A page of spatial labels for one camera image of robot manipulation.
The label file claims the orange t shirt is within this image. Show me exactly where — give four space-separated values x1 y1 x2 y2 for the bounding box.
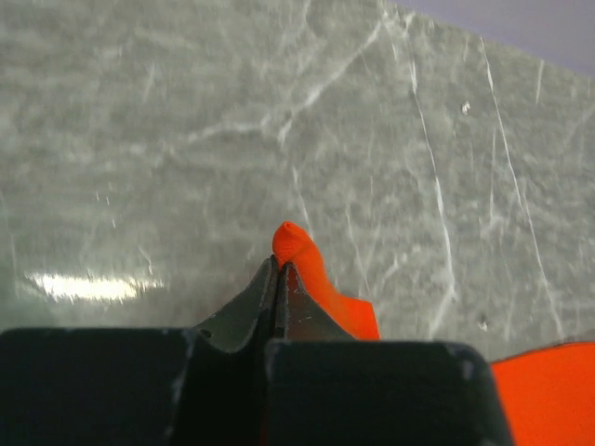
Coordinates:
271 221 594 445

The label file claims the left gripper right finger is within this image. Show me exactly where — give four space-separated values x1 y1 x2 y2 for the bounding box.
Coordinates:
263 265 513 445

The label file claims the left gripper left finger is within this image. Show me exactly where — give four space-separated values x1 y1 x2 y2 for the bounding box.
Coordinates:
1 258 278 445

